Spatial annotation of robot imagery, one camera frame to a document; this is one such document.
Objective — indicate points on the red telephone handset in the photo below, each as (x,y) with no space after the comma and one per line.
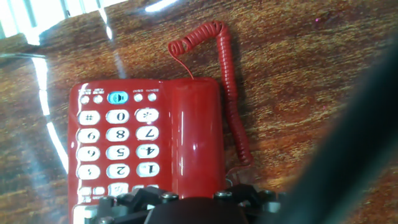
(197,137)

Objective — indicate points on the glossy wood-grain board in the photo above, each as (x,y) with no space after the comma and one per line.
(295,93)

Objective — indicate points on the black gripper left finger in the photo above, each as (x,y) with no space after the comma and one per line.
(136,202)

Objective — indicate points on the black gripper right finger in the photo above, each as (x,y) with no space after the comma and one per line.
(248,194)

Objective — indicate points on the red telephone base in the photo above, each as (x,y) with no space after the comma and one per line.
(119,105)

